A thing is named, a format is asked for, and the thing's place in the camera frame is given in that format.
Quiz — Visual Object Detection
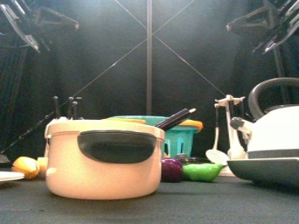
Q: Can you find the white kettle with black handle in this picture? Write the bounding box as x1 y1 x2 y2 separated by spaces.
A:
228 77 299 160

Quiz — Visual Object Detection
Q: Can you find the green toy pepper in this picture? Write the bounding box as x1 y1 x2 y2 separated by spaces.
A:
181 162 225 183

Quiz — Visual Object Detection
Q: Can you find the cream pot with black handles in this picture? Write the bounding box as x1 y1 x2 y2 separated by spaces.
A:
42 117 166 201

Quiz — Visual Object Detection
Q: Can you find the utensil holder with black handles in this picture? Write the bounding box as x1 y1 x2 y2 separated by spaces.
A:
50 95 85 121

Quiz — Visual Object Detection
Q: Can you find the purple toy eggplant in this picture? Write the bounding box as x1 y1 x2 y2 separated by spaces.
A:
160 157 184 184

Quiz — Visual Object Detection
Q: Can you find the black utensil handle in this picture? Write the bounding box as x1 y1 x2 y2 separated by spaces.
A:
156 114 192 131
153 108 197 129

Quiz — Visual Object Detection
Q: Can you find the yellow toy lemon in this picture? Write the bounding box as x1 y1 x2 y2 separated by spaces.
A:
10 156 41 180

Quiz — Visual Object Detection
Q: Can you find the white toy spatula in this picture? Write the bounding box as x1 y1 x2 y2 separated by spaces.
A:
204 105 231 166

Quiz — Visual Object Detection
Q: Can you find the vertical metal frame pole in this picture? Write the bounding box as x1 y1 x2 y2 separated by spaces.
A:
144 0 154 116

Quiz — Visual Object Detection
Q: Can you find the white round plate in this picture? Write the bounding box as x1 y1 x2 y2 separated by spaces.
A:
0 171 25 184

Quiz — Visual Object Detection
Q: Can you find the teal basket with orange rim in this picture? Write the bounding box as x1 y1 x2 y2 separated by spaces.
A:
102 115 204 159

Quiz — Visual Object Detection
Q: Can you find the white utensil rack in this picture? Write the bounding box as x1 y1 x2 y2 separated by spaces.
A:
213 94 249 178

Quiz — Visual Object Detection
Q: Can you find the thin diagonal brace wire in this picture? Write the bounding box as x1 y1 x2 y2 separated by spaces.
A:
0 0 196 155
112 0 228 89

